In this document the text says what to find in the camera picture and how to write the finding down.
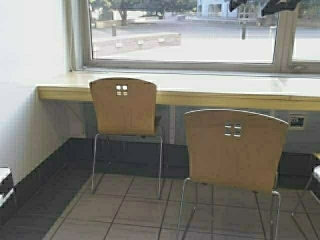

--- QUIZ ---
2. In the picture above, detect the wooden back chair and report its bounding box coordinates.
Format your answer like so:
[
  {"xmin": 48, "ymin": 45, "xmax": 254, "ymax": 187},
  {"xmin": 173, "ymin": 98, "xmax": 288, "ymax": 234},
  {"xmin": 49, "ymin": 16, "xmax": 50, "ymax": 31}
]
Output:
[
  {"xmin": 174, "ymin": 108, "xmax": 290, "ymax": 240},
  {"xmin": 88, "ymin": 77, "xmax": 166, "ymax": 200}
]

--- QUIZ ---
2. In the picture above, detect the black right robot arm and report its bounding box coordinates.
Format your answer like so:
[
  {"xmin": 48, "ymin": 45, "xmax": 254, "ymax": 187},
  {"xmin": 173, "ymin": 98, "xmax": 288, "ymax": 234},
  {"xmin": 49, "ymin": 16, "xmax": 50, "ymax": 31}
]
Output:
[{"xmin": 261, "ymin": 0, "xmax": 301, "ymax": 17}]

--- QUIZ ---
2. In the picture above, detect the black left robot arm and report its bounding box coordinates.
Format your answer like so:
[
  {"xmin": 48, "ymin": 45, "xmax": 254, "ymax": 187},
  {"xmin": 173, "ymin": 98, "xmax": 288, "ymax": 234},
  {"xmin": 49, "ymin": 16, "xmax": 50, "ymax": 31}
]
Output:
[{"xmin": 228, "ymin": 0, "xmax": 249, "ymax": 12}]

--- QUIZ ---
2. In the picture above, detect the left robot base edge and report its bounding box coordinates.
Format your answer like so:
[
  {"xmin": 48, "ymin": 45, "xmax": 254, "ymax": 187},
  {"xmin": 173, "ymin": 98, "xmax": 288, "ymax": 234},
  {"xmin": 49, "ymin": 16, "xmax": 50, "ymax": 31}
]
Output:
[{"xmin": 0, "ymin": 167, "xmax": 18, "ymax": 207}]

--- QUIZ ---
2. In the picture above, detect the outdoor dark bollard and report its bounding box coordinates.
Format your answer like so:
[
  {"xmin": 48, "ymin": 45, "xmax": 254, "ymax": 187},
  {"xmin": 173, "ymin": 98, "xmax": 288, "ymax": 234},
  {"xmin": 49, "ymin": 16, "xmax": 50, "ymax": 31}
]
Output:
[{"xmin": 112, "ymin": 24, "xmax": 117, "ymax": 37}]

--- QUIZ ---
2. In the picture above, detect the wooden window counter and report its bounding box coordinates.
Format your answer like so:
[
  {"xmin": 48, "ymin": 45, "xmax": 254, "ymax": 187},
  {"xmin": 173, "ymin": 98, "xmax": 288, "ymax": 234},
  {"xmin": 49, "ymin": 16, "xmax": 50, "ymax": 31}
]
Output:
[{"xmin": 36, "ymin": 71, "xmax": 320, "ymax": 113}]

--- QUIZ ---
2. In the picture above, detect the outdoor concrete bench wall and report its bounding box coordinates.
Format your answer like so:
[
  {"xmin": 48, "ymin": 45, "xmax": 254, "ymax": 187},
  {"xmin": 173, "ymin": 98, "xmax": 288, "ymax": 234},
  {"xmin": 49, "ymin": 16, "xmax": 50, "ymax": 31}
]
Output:
[{"xmin": 92, "ymin": 32, "xmax": 181, "ymax": 59}]

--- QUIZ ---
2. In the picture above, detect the white window frame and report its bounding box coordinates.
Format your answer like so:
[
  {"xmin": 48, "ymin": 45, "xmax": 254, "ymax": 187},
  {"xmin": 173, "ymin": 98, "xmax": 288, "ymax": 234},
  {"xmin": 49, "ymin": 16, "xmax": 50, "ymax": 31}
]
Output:
[{"xmin": 63, "ymin": 0, "xmax": 320, "ymax": 73}]

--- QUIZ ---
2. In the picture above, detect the wall power socket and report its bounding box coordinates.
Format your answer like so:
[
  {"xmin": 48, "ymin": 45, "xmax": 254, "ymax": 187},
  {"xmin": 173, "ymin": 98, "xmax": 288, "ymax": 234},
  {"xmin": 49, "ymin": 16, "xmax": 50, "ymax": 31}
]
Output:
[{"xmin": 288, "ymin": 113, "xmax": 307, "ymax": 130}]

